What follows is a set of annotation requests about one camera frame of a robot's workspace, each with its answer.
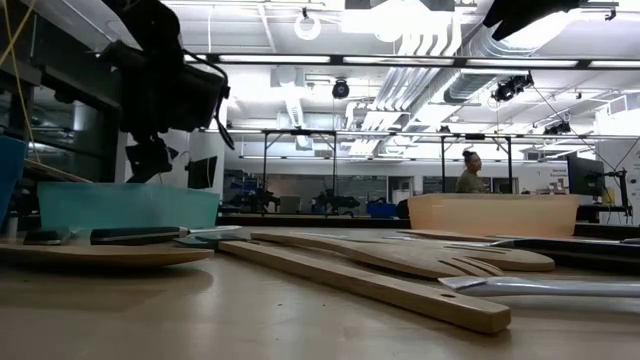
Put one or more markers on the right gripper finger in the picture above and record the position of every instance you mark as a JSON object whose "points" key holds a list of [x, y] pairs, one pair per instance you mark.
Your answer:
{"points": [[507, 15], [510, 29]]}

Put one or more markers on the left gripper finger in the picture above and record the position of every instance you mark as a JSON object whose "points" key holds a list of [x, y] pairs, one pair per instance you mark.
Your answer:
{"points": [[140, 157], [161, 154]]}

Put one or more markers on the black oval spatula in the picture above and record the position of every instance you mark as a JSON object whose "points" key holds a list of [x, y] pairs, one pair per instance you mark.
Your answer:
{"points": [[46, 236]]}

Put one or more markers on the plain wooden spatula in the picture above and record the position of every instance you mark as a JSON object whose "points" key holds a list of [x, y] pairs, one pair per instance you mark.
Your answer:
{"points": [[450, 235]]}

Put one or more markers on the wooden spatula with long slots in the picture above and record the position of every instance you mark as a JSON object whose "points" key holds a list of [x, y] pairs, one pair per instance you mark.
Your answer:
{"points": [[530, 261]]}

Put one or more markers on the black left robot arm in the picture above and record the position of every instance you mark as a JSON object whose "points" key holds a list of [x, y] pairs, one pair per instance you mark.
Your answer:
{"points": [[145, 25]]}

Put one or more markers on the teal translucent plastic bin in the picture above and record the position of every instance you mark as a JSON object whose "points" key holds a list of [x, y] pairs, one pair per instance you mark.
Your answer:
{"points": [[150, 207]]}

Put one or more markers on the black background robot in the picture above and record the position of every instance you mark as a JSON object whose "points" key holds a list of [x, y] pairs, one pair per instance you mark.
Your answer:
{"points": [[335, 202], [260, 200]]}

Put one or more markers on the blue plastic bin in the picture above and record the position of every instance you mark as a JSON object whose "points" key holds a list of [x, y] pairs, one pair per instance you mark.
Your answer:
{"points": [[10, 175]]}

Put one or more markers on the person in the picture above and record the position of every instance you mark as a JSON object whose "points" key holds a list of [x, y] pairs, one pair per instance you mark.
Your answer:
{"points": [[469, 180]]}

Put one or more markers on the black monitor on stand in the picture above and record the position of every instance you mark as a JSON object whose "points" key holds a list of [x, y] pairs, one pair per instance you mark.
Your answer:
{"points": [[585, 175]]}

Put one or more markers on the black overhead light bar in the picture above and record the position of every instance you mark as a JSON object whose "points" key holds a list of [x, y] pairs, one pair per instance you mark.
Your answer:
{"points": [[336, 59]]}

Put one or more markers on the orange translucent plastic bin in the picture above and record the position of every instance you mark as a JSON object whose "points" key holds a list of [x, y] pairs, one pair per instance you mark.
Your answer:
{"points": [[492, 215]]}

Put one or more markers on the black desk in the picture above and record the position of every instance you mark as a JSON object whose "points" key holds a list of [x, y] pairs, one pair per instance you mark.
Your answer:
{"points": [[600, 212]]}

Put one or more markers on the blue crate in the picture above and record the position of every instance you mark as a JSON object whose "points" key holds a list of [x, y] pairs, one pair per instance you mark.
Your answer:
{"points": [[382, 209]]}

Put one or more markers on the wooden spatula with short slots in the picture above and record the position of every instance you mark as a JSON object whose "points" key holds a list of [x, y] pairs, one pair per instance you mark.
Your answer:
{"points": [[425, 267]]}

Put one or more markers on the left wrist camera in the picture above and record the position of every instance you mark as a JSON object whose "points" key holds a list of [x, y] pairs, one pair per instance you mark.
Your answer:
{"points": [[205, 97]]}

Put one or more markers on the black rig camera cluster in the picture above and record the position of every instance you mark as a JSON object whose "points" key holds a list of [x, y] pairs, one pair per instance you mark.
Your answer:
{"points": [[510, 89]]}

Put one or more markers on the small black rig camera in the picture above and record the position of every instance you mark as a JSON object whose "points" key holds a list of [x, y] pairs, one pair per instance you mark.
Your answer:
{"points": [[557, 128]]}

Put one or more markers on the black station frame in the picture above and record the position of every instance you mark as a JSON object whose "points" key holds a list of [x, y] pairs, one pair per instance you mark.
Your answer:
{"points": [[475, 136], [320, 132]]}

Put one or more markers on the black table frame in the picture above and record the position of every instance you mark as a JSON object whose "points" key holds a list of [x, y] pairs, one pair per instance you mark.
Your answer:
{"points": [[325, 221]]}

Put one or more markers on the black ceiling camera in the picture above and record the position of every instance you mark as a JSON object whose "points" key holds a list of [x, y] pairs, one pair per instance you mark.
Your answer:
{"points": [[341, 89]]}

